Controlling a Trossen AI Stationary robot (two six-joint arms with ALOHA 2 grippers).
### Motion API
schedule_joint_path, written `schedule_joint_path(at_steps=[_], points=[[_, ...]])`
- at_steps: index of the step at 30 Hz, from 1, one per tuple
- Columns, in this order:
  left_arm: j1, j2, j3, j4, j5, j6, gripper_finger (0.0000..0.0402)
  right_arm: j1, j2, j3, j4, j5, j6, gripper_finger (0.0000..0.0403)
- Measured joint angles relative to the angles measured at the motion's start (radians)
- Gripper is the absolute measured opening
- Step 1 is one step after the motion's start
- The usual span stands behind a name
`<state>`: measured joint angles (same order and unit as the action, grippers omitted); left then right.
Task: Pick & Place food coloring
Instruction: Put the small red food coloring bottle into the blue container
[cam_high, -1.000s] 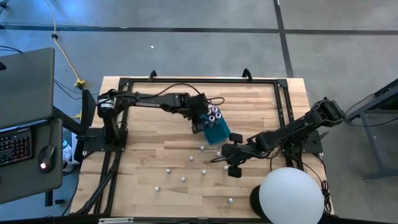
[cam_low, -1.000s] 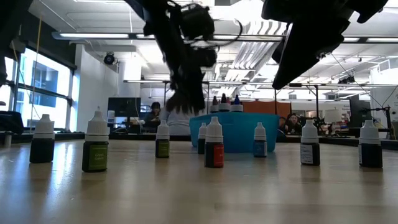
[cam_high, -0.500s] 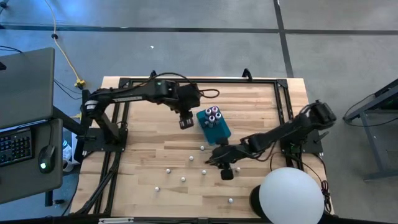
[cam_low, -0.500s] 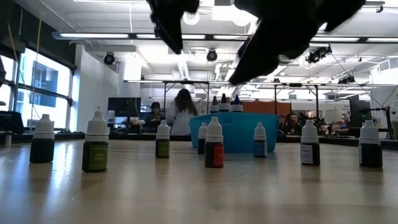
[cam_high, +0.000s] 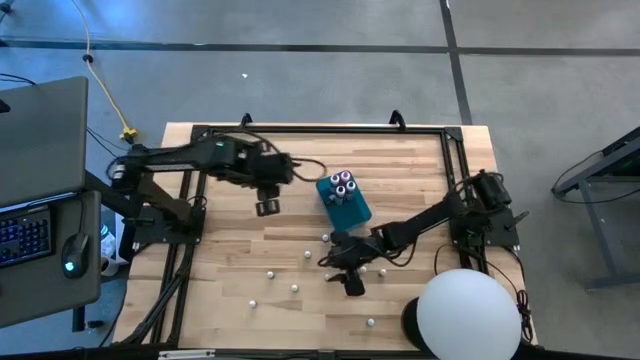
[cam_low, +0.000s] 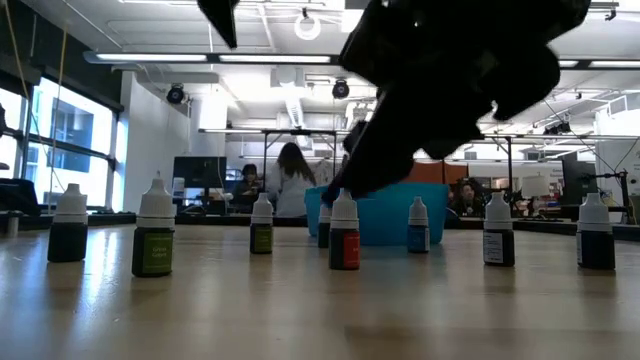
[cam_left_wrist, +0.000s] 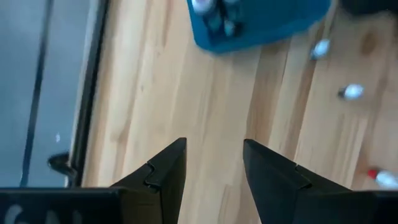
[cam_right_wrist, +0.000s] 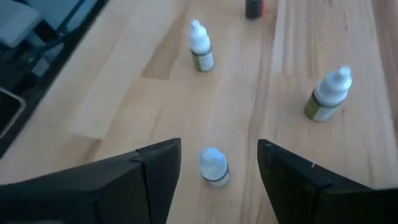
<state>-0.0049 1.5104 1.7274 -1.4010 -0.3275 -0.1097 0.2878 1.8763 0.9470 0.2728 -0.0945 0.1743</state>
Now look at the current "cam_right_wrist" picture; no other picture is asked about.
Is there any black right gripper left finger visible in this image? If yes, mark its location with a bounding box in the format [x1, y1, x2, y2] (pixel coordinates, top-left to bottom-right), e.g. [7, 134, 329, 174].
[0, 138, 182, 224]

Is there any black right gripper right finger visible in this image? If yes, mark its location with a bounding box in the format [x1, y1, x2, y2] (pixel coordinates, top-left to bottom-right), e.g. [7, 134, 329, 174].
[257, 139, 398, 224]

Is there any black device silver rim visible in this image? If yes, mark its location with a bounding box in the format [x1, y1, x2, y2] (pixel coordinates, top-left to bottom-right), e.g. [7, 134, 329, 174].
[0, 88, 27, 139]

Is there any black metal table frame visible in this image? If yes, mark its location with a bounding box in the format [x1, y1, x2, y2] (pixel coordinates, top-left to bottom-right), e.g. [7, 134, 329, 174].
[0, 0, 109, 158]

